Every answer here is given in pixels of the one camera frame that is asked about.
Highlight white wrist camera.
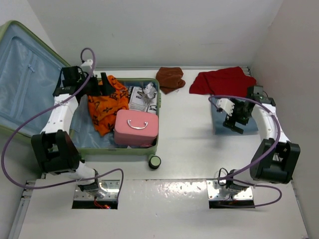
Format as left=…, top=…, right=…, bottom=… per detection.
left=216, top=98, right=235, bottom=116
left=80, top=59, right=94, bottom=73

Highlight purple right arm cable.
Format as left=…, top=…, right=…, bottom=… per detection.
left=208, top=95, right=283, bottom=209

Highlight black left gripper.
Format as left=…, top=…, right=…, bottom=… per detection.
left=76, top=72, right=115, bottom=97

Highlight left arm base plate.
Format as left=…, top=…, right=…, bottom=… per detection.
left=73, top=180, right=120, bottom=201

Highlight red garment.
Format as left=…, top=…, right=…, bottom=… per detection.
left=189, top=67, right=257, bottom=97

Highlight pink cosmetic case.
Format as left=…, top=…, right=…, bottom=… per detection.
left=114, top=110, right=159, bottom=146

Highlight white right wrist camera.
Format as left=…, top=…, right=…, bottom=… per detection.
left=216, top=98, right=235, bottom=116

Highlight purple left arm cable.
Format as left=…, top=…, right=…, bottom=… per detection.
left=1, top=48, right=124, bottom=190

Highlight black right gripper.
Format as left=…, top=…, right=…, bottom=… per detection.
left=222, top=98, right=252, bottom=134

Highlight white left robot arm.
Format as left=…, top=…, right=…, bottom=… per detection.
left=31, top=66, right=115, bottom=199

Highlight orange patterned plush garment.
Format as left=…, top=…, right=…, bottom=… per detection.
left=87, top=75, right=129, bottom=136

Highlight brown cloth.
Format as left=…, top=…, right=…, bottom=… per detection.
left=156, top=67, right=185, bottom=94

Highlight green hardshell suitcase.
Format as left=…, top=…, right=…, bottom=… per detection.
left=0, top=20, right=158, bottom=158

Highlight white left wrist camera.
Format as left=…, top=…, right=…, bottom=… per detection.
left=80, top=59, right=94, bottom=73

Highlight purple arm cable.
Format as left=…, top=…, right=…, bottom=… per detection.
left=208, top=95, right=283, bottom=209
left=1, top=48, right=124, bottom=190

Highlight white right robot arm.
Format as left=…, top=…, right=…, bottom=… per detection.
left=216, top=86, right=301, bottom=194

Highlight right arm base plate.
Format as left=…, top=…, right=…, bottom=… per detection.
left=206, top=180, right=253, bottom=202

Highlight newspaper print garment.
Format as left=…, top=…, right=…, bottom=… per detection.
left=128, top=83, right=158, bottom=115

